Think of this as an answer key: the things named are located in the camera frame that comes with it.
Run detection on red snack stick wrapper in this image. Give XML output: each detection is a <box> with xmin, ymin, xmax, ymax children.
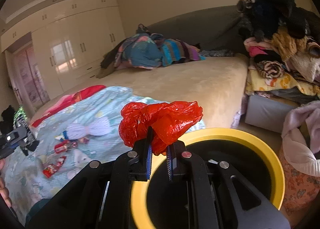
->
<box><xmin>43</xmin><ymin>156</ymin><xmax>67</xmax><ymax>179</ymax></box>

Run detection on red plastic bag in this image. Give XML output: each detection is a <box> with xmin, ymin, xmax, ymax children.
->
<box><xmin>119</xmin><ymin>101</ymin><xmax>203</xmax><ymax>155</ymax></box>

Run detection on blue wrapper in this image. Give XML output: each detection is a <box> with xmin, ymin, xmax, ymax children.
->
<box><xmin>62</xmin><ymin>130</ymin><xmax>69</xmax><ymax>140</ymax></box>

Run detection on purple candy wrapper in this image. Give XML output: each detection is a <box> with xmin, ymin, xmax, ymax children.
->
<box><xmin>77</xmin><ymin>137</ymin><xmax>89</xmax><ymax>144</ymax></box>

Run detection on yellow rimmed trash bin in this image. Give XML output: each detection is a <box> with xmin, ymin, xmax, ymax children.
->
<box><xmin>131</xmin><ymin>128</ymin><xmax>285</xmax><ymax>228</ymax></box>

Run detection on operator hand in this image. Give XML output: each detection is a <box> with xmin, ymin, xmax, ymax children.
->
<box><xmin>0</xmin><ymin>159</ymin><xmax>12</xmax><ymax>208</ymax></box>

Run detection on dark clothes on cabinet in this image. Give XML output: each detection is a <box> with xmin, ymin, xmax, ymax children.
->
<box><xmin>0</xmin><ymin>105</ymin><xmax>15</xmax><ymax>134</ymax></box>

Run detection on light blue cartoon quilt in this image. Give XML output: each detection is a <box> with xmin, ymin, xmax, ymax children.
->
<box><xmin>2</xmin><ymin>86</ymin><xmax>207</xmax><ymax>219</ymax></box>

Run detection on pink cartoon door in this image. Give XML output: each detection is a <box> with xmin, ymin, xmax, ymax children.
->
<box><xmin>14</xmin><ymin>43</ymin><xmax>50</xmax><ymax>113</ymax></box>

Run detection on red pink blanket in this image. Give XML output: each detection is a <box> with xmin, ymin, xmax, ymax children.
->
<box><xmin>31</xmin><ymin>85</ymin><xmax>106</xmax><ymax>128</ymax></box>

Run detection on cream glossy wardrobe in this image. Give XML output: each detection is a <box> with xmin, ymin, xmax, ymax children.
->
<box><xmin>1</xmin><ymin>0</ymin><xmax>125</xmax><ymax>99</ymax></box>

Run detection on dark brown garment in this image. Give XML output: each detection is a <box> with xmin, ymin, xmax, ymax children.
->
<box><xmin>96</xmin><ymin>40</ymin><xmax>125</xmax><ymax>79</ymax></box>

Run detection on blue floral folded duvet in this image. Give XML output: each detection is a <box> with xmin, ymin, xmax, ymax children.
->
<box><xmin>114</xmin><ymin>24</ymin><xmax>163</xmax><ymax>69</ymax></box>

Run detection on striped colourful blanket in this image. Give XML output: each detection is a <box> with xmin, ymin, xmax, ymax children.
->
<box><xmin>160</xmin><ymin>39</ymin><xmax>205</xmax><ymax>67</ymax></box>

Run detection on pile of clothes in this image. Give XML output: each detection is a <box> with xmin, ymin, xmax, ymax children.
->
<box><xmin>237</xmin><ymin>0</ymin><xmax>319</xmax><ymax>104</ymax></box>

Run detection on grey upholstered headboard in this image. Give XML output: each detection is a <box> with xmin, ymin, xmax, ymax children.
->
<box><xmin>148</xmin><ymin>5</ymin><xmax>246</xmax><ymax>54</ymax></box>

